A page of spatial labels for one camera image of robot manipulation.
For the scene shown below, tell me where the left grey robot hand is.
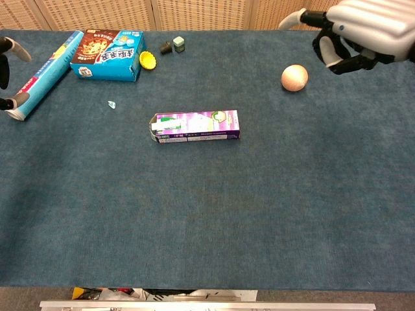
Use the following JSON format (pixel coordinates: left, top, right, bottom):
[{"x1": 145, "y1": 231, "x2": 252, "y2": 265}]
[{"x1": 0, "y1": 36, "x2": 32, "y2": 113}]

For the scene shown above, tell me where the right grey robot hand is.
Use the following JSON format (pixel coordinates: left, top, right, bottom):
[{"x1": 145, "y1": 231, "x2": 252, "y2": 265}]
[{"x1": 278, "y1": 0, "x2": 415, "y2": 76}]

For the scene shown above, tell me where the white plastic bag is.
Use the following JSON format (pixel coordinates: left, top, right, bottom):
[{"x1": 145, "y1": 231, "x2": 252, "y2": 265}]
[{"x1": 100, "y1": 288, "x2": 259, "y2": 302}]

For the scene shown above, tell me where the wicker folding screen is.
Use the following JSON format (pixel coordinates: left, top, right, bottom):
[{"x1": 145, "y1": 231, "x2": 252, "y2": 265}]
[{"x1": 0, "y1": 0, "x2": 344, "y2": 32}]

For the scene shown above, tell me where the tan wooden ball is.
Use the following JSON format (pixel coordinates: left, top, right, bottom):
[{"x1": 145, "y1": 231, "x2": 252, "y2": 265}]
[{"x1": 281, "y1": 64, "x2": 309, "y2": 93}]

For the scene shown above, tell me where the yellow packet under table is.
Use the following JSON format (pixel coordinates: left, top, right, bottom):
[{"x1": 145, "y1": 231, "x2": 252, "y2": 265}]
[{"x1": 71, "y1": 286, "x2": 104, "y2": 301}]

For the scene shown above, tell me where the blue foil roll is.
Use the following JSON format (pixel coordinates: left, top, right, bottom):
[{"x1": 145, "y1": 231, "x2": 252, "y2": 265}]
[{"x1": 3, "y1": 30, "x2": 85, "y2": 121}]

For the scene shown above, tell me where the purple toothpaste box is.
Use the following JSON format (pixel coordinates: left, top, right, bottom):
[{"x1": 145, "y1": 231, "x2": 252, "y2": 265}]
[{"x1": 148, "y1": 109, "x2": 241, "y2": 144}]

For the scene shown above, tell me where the blue cookie box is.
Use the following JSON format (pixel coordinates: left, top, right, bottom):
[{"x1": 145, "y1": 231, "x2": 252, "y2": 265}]
[{"x1": 69, "y1": 29, "x2": 147, "y2": 82}]

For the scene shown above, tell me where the yellow bottle cap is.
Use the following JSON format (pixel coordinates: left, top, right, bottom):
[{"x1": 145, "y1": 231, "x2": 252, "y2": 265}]
[{"x1": 139, "y1": 51, "x2": 158, "y2": 71}]

